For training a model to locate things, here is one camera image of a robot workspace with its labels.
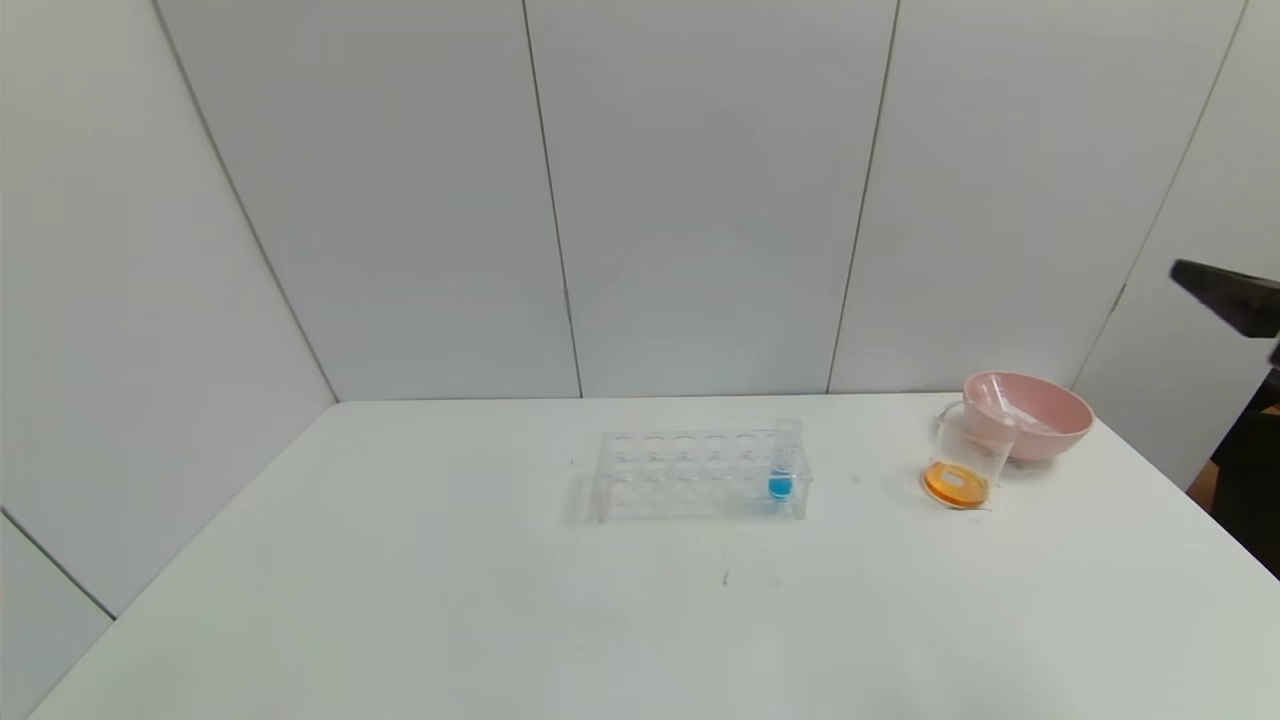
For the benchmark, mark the test tube with yellow pigment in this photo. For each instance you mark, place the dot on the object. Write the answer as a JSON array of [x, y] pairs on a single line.
[[992, 395]]

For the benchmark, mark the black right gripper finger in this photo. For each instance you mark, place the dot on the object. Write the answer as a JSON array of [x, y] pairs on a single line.
[[1235, 298]]

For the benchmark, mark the clear acrylic test tube rack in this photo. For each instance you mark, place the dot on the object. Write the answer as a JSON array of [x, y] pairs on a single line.
[[685, 490]]

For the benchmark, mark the test tube with blue pigment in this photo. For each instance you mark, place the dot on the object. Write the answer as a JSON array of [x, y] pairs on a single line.
[[781, 486]]

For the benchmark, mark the test tube with red pigment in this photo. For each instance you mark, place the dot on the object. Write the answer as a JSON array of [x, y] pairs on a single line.
[[1035, 421]]

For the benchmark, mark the clear glass beaker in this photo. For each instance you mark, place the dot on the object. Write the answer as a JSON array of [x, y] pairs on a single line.
[[958, 485]]

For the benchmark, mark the pink plastic bowl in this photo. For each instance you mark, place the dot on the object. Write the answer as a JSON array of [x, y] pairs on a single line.
[[1055, 430]]

